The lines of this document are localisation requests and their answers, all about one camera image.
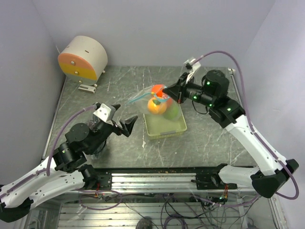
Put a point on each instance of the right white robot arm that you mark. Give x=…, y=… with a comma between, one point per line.
x=272, y=170

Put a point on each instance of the yellow-green perforated plastic basket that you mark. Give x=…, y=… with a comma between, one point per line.
x=159, y=127

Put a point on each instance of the orange fruit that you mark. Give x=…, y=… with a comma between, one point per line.
x=158, y=91

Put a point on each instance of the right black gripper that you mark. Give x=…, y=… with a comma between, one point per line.
x=175, y=90

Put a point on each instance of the yellow-orange peach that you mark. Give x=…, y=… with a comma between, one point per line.
x=156, y=107

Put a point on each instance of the aluminium rail frame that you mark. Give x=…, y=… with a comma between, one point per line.
x=173, y=198

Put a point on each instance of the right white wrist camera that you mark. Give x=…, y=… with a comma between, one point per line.
x=192, y=65

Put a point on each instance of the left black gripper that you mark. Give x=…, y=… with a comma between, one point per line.
x=127, y=125

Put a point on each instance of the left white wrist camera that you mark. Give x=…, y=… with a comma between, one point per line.
x=104, y=113

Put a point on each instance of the white corner clip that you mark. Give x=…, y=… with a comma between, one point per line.
x=231, y=71

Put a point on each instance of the small silver metal bracket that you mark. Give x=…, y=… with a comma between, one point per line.
x=86, y=88

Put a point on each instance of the small red-orange fruit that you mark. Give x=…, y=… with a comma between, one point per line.
x=169, y=102

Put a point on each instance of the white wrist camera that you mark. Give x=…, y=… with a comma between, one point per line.
x=104, y=113
x=192, y=65

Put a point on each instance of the cylindrical drawer box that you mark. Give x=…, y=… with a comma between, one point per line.
x=83, y=60

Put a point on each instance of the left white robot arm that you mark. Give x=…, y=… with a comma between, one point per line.
x=65, y=168

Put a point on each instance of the blue-zipper clear bag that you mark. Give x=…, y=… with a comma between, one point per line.
x=140, y=99

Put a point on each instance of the green apple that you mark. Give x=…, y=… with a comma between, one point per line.
x=172, y=112

